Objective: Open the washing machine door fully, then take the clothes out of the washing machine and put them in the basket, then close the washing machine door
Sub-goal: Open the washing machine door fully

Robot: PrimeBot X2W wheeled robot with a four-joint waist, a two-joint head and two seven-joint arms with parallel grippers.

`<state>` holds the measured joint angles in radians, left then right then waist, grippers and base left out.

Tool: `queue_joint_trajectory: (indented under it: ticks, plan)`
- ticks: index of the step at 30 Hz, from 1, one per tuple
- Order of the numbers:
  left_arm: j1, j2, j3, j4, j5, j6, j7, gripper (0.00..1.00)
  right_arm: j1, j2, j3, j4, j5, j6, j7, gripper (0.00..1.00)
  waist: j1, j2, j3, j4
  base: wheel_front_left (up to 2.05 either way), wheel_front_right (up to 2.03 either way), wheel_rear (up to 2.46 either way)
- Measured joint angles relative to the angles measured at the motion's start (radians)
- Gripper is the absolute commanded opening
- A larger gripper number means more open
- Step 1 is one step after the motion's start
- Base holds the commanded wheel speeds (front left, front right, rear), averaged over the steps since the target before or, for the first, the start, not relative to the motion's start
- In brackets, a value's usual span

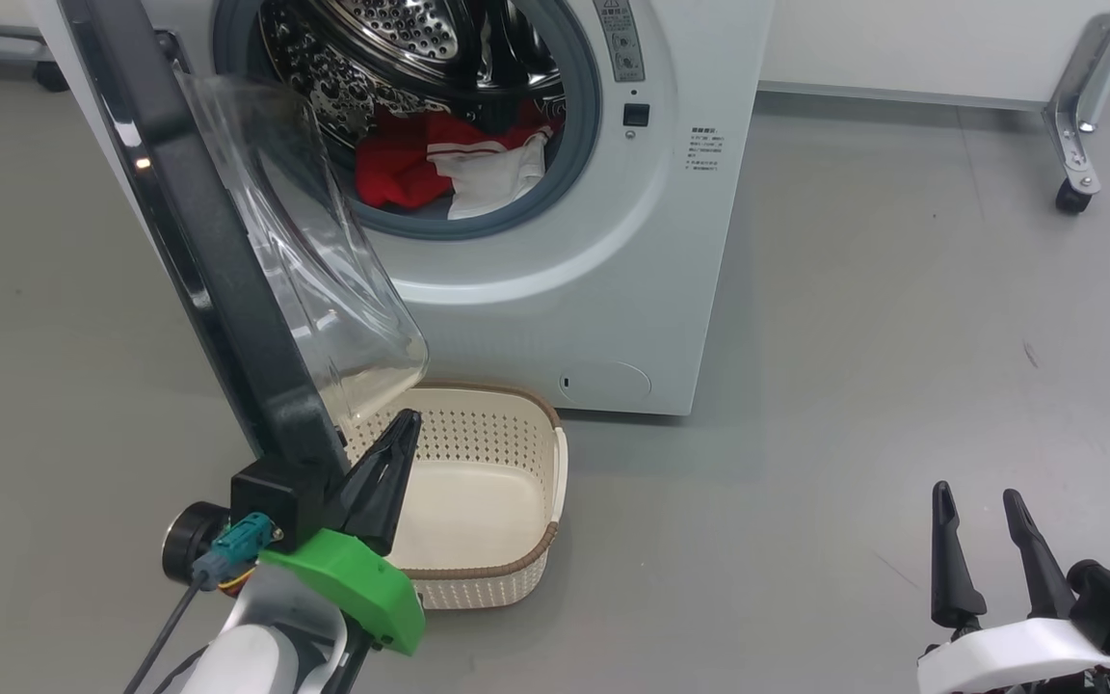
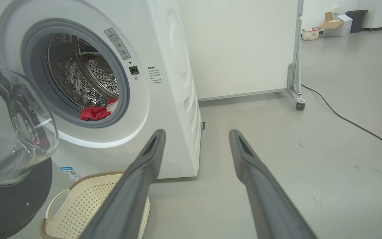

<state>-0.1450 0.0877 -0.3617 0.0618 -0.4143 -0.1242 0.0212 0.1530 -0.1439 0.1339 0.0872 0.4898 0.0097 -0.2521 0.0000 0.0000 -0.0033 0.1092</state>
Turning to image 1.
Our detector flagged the red garment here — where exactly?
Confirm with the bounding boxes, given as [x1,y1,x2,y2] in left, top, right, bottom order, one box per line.
[355,101,566,211]

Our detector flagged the washing machine glass door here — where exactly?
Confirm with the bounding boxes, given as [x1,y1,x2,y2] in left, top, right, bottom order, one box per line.
[59,0,431,483]

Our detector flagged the cream perforated laundry basket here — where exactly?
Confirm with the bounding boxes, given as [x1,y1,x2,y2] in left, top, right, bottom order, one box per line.
[338,383,570,610]

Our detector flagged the grey warning sticker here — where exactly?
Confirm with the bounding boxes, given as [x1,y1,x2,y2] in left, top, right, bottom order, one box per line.
[594,0,646,83]

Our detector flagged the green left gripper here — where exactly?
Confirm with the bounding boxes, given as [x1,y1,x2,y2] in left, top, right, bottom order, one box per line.
[259,409,428,658]

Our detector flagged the teal left camera connector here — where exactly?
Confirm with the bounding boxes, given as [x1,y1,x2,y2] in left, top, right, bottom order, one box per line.
[191,513,284,591]

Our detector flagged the red and white jersey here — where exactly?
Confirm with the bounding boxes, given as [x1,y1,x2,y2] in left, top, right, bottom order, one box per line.
[425,130,551,221]

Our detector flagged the white front-load washing machine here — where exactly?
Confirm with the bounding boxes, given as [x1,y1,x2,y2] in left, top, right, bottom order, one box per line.
[30,0,776,417]

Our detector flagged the small printed text label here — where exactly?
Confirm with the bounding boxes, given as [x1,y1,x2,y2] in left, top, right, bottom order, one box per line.
[685,123,725,174]

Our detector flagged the white partition board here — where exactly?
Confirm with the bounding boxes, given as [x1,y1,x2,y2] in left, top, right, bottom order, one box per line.
[757,0,1110,112]

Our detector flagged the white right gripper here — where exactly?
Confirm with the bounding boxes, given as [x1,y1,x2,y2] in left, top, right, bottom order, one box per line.
[916,481,1110,694]

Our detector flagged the black left camera cable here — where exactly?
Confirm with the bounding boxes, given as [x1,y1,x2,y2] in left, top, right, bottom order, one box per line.
[121,574,219,694]

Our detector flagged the white filter access cover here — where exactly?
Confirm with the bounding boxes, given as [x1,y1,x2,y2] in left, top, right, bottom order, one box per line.
[558,361,653,406]

